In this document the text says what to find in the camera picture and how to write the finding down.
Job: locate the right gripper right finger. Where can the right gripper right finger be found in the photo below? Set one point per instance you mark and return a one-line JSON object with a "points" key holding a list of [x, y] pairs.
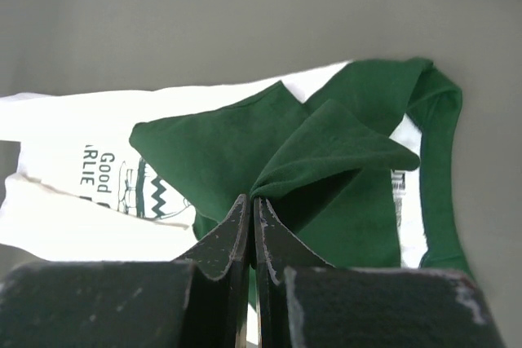
{"points": [[303, 301]]}

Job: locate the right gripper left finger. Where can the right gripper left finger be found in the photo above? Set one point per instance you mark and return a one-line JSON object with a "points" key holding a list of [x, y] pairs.
{"points": [[199, 299]]}

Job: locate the white and green t-shirt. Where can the white and green t-shirt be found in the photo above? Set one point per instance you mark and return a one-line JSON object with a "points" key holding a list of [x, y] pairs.
{"points": [[354, 157]]}

